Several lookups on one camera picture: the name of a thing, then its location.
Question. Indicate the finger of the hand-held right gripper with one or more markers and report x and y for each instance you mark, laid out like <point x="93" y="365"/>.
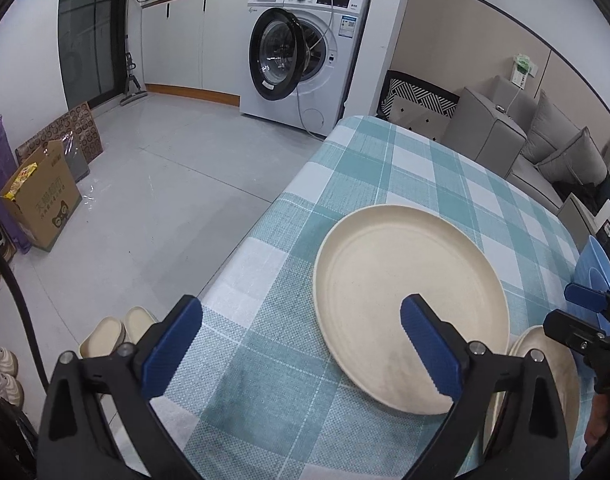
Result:
<point x="570" y="330"/>
<point x="585" y="297"/>

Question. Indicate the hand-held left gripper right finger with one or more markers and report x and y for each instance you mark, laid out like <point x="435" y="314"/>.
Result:
<point x="432" y="350"/>

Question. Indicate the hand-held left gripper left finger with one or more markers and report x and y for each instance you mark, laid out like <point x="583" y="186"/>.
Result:
<point x="172" y="350"/>

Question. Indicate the large blue bowl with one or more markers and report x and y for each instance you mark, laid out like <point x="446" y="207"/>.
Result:
<point x="592" y="260"/>

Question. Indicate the cream plate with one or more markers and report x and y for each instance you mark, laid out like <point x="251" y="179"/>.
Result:
<point x="385" y="285"/>
<point x="522" y="342"/>

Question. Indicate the person's right hand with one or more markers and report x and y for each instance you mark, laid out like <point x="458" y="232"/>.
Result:
<point x="596" y="420"/>

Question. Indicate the cream slipper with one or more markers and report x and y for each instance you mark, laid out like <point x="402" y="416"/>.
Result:
<point x="141" y="322"/>
<point x="102" y="337"/>

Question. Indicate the grey side cabinet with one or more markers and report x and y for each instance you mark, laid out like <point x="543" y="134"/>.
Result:
<point x="575" y="215"/>

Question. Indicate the dark jacket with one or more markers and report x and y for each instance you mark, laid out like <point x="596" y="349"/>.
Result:
<point x="592" y="190"/>

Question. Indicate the teal checked tablecloth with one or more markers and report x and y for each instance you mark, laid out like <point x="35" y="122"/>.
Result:
<point x="285" y="360"/>

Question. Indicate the grey cushion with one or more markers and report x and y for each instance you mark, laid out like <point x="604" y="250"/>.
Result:
<point x="550" y="120"/>
<point x="575" y="160"/>

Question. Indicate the white sneaker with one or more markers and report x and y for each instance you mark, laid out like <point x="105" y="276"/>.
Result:
<point x="0" y="357"/>
<point x="5" y="390"/>

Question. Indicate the cardboard box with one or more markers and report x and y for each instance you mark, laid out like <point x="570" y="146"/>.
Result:
<point x="50" y="205"/>

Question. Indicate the grey sofa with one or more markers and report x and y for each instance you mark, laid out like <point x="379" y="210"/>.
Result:
<point x="485" y="130"/>

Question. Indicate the upright floor cleaner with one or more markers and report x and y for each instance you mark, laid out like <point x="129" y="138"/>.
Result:
<point x="132" y="90"/>

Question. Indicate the white lower kitchen cabinets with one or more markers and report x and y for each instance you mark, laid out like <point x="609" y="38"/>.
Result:
<point x="185" y="45"/>

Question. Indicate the white washing machine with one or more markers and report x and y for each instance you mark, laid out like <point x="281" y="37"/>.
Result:
<point x="335" y="60"/>

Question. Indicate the dark glass door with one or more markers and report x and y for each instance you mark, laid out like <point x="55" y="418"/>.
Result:
<point x="85" y="35"/>

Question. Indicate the white green wall device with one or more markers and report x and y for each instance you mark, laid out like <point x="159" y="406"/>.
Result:
<point x="522" y="72"/>

